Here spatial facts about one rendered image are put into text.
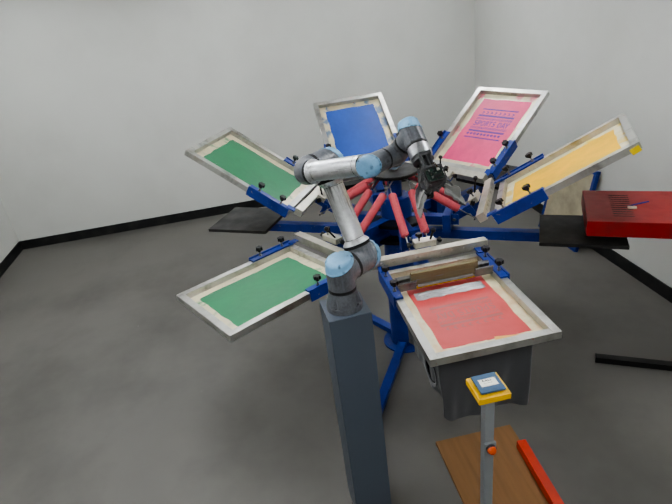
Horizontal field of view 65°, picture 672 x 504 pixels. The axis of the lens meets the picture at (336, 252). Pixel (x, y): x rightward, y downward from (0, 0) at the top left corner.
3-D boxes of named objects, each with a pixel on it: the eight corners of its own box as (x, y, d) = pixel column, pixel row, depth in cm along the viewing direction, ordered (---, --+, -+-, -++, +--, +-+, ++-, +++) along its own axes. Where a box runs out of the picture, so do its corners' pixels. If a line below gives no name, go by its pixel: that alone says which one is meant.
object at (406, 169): (440, 349, 376) (434, 168, 315) (386, 361, 371) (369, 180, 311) (422, 319, 412) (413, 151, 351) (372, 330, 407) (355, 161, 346)
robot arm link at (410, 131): (409, 130, 185) (422, 114, 178) (419, 156, 181) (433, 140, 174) (390, 129, 181) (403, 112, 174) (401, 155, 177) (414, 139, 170)
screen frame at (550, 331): (561, 338, 224) (562, 331, 222) (430, 367, 217) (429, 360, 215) (481, 257, 294) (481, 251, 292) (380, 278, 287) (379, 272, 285)
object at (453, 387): (531, 405, 250) (536, 330, 231) (441, 426, 245) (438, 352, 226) (528, 400, 253) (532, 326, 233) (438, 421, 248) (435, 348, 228)
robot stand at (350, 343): (358, 519, 265) (328, 322, 211) (348, 490, 281) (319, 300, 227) (392, 509, 268) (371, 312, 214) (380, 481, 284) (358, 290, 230)
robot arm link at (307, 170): (276, 164, 205) (367, 150, 169) (297, 156, 212) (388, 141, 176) (285, 192, 208) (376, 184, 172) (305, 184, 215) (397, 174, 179)
